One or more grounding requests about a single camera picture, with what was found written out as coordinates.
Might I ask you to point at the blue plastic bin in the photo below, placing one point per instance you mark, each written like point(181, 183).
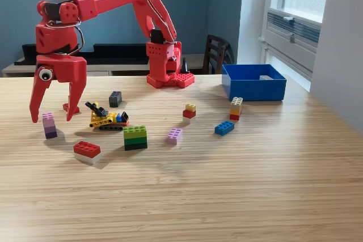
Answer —
point(255, 90)

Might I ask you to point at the dark grey lego brick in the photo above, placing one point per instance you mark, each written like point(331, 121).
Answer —
point(115, 99)

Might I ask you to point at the small red lego brick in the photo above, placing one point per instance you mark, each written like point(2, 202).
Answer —
point(65, 107)

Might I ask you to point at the white lego brick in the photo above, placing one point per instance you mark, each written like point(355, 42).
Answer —
point(266, 77)

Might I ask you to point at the yellow red white brick stack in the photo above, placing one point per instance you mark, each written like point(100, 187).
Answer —
point(189, 113)

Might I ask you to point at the dark wooden chair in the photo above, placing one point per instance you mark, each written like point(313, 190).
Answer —
point(217, 39)

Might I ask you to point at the grey window vent grille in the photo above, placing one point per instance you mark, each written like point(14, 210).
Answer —
point(303, 29)

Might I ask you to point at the blue lego brick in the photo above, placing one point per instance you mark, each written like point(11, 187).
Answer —
point(224, 128)

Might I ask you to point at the pink and purple brick stack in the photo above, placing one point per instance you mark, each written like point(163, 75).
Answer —
point(49, 127)

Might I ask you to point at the pink lego brick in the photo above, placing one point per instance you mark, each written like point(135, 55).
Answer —
point(174, 136)

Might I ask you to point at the beige orange red brick stack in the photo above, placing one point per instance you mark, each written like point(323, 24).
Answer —
point(236, 108)

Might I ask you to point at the small yellow toy digger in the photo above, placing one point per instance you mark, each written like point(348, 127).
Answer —
point(105, 118)

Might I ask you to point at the green lego brick stack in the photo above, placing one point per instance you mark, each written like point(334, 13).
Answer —
point(135, 138)

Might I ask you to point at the pale wooden sideboard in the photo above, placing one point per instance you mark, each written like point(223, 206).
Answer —
point(137, 68)

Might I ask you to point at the red and white brick stack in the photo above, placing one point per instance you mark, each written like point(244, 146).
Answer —
point(86, 151)

